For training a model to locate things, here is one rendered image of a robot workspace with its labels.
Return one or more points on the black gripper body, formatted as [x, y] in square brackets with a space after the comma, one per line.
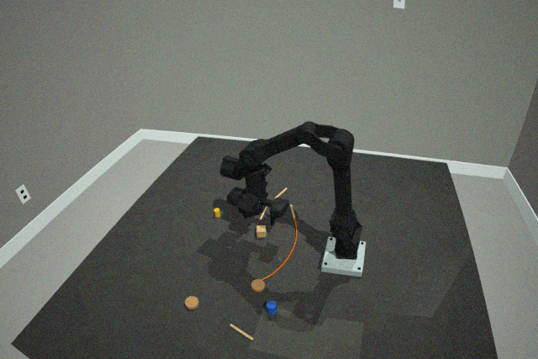
[277, 208]

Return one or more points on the blue cylinder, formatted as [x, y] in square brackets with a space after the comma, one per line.
[271, 307]

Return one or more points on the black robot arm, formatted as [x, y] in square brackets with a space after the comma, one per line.
[338, 151]

